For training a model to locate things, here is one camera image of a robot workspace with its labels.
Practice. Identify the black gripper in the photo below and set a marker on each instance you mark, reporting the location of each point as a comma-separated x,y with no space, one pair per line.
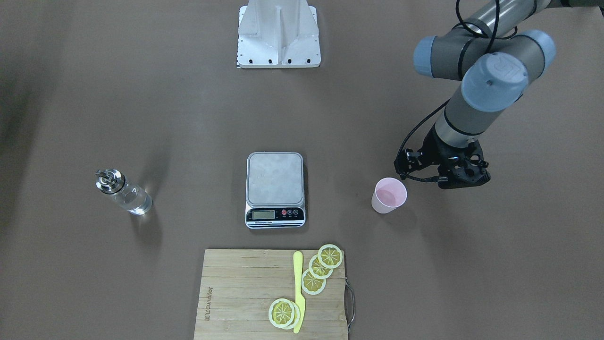
433,152

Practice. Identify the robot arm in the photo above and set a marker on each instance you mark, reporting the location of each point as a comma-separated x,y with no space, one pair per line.
495,64

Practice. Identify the digital kitchen scale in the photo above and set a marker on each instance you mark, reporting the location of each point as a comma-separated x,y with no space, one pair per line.
275,191

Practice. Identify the pink plastic cup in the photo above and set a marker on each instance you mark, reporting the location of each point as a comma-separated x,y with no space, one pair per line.
389,194

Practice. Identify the glass sauce bottle metal spout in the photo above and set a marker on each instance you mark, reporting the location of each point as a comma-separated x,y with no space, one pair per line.
127,195

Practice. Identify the yellow plastic knife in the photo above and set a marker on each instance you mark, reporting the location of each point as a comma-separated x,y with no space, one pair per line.
300,300

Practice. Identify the bamboo cutting board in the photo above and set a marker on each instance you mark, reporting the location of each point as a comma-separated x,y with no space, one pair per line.
238,287

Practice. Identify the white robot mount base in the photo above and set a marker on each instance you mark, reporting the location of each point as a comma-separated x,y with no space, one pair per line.
278,34

